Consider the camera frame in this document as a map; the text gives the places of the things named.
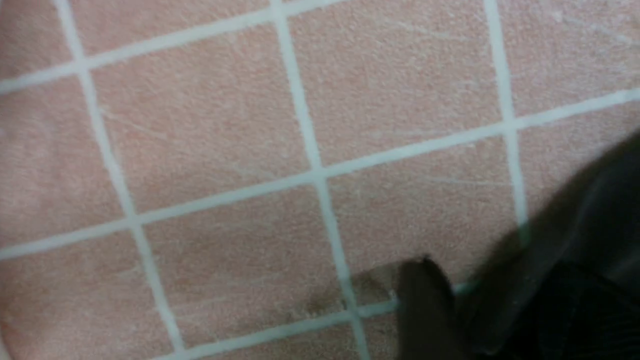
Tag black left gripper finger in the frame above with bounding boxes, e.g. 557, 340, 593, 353
397, 256, 471, 360

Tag dark gray long-sleeve shirt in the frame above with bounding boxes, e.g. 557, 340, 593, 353
459, 132, 640, 360

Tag pink checkered tablecloth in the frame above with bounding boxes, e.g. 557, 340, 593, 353
1, 0, 639, 360

